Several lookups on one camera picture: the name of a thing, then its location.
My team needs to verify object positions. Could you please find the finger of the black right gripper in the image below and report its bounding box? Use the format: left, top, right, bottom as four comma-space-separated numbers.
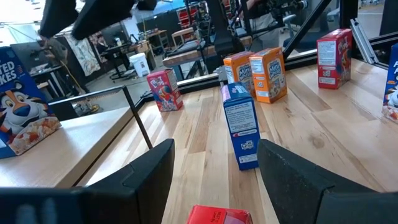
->
37, 0, 78, 38
71, 0, 136, 40

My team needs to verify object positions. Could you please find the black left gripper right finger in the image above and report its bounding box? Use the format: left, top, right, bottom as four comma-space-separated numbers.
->
257, 139, 385, 224

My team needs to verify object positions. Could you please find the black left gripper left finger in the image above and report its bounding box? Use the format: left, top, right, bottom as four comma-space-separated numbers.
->
81, 139, 175, 224

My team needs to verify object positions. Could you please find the blue Frosted Flakes cereal box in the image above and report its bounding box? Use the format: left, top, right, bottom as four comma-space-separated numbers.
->
381, 43, 398, 124
220, 82, 261, 171
0, 45, 62, 159

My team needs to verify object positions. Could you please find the red Froot Loops cereal box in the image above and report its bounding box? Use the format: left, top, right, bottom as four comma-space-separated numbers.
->
316, 28, 353, 90
185, 204, 253, 224
146, 68, 184, 113

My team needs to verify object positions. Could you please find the orange Mini-Wheats cereal box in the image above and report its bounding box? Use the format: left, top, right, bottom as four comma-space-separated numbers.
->
248, 47, 289, 105
223, 51, 256, 97

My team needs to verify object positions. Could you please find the wooden shelf board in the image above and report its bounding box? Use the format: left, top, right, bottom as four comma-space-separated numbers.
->
0, 106, 135, 189

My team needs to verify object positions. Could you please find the white patterned cloth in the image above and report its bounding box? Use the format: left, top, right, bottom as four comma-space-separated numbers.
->
63, 34, 102, 77

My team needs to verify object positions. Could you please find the white plastic bin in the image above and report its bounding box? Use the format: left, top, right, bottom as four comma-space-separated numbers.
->
129, 52, 152, 78

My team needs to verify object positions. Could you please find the silver aluminium extrusion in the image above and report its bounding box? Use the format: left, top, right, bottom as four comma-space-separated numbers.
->
349, 18, 381, 66

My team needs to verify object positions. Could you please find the black wire divider frame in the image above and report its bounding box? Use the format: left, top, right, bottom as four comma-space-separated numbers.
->
48, 85, 154, 150

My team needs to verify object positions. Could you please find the black aluminium station frame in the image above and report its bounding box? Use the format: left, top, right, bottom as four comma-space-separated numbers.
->
136, 0, 398, 100

